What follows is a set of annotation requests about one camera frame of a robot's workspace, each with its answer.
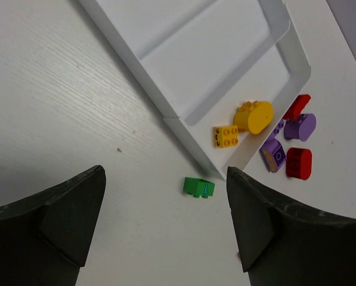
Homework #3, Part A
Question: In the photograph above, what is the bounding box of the yellow oval lego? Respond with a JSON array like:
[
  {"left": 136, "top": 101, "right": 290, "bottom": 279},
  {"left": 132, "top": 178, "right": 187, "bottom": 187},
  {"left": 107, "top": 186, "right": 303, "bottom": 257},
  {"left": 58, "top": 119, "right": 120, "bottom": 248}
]
[{"left": 233, "top": 101, "right": 274, "bottom": 135}]

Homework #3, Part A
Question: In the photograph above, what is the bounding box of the purple oval lego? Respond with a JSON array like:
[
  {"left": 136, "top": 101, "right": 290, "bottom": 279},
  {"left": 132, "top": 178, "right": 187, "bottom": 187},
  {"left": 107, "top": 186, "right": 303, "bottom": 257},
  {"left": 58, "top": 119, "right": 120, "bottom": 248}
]
[{"left": 283, "top": 113, "right": 317, "bottom": 142}]

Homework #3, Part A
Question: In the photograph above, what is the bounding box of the red rounded lego upper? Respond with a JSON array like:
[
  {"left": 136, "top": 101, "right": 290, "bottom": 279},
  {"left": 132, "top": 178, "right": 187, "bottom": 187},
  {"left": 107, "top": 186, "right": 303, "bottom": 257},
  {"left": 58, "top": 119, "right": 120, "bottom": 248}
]
[{"left": 283, "top": 94, "right": 311, "bottom": 120}]

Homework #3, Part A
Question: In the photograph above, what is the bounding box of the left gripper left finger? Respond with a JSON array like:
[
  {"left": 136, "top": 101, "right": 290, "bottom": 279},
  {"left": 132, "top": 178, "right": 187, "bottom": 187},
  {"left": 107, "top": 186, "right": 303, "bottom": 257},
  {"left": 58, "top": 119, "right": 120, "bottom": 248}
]
[{"left": 0, "top": 165, "right": 106, "bottom": 285}]

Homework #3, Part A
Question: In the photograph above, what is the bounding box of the purple curved lego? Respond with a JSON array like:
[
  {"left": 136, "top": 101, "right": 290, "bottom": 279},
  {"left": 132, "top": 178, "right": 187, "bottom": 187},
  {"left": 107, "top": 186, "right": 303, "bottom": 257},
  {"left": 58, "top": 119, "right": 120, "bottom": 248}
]
[{"left": 260, "top": 139, "right": 286, "bottom": 173}]

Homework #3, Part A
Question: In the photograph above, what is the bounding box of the yellow square lego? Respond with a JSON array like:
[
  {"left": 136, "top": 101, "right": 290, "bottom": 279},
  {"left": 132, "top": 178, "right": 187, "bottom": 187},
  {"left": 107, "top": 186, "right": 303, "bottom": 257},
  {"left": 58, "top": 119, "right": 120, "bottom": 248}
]
[{"left": 213, "top": 125, "right": 239, "bottom": 148}]

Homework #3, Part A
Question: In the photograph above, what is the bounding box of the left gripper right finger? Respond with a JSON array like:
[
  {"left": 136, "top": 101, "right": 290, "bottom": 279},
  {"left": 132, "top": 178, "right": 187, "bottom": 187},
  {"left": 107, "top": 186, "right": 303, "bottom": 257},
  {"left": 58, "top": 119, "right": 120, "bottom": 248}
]
[{"left": 227, "top": 167, "right": 356, "bottom": 285}]

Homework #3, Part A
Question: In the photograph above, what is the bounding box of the white divided sorting tray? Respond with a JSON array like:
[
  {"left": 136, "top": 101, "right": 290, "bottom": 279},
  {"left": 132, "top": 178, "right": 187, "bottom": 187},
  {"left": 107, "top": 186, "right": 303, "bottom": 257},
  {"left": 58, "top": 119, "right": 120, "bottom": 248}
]
[{"left": 81, "top": 1, "right": 311, "bottom": 178}]

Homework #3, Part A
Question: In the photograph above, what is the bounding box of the red oval lego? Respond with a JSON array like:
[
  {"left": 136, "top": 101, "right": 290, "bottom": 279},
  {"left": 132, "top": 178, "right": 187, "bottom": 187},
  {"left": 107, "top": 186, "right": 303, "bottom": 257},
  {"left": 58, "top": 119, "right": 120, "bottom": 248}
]
[{"left": 286, "top": 147, "right": 312, "bottom": 181}]

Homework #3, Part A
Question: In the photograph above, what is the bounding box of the small green number lego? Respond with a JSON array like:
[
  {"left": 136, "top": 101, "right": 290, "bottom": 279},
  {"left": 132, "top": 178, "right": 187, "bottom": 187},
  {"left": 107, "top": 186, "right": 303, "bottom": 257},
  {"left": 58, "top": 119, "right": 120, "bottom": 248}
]
[{"left": 183, "top": 177, "right": 215, "bottom": 198}]

